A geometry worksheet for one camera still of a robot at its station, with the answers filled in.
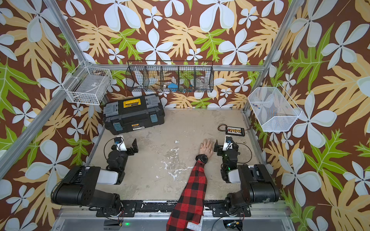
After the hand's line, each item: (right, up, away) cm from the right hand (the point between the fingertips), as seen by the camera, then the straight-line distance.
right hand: (224, 140), depth 90 cm
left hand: (-61, +1, -1) cm, 61 cm away
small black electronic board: (+12, +5, +14) cm, 19 cm away
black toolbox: (-60, +18, +6) cm, 63 cm away
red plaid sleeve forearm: (-24, -36, -18) cm, 47 cm away
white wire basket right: (+28, +18, -8) cm, 34 cm away
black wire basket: (-37, +43, +8) cm, 58 cm away
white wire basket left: (-84, +34, -4) cm, 91 cm away
